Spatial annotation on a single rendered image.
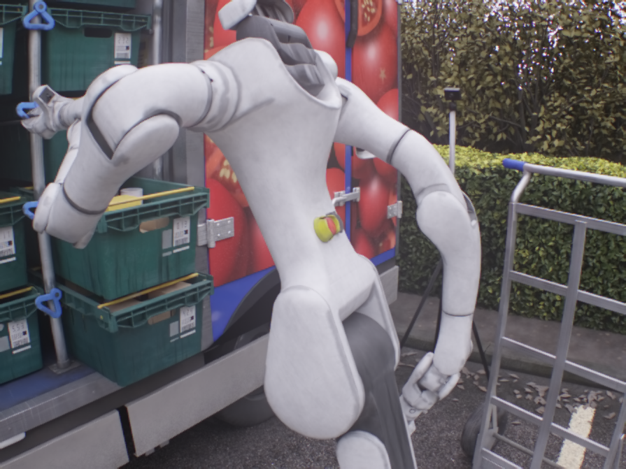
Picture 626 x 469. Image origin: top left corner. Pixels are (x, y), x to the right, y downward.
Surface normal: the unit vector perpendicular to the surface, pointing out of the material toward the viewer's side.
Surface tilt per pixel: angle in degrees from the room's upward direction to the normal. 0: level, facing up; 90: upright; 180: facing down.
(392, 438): 74
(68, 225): 128
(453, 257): 105
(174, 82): 65
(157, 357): 98
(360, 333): 29
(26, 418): 90
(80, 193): 112
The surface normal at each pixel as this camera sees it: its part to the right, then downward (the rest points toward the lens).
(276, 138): -0.11, 0.41
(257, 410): 0.83, -0.18
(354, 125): -0.37, 0.29
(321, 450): 0.00, -0.97
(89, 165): -0.45, 0.46
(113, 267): 0.81, 0.28
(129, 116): -0.11, -0.03
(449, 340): -0.45, 0.04
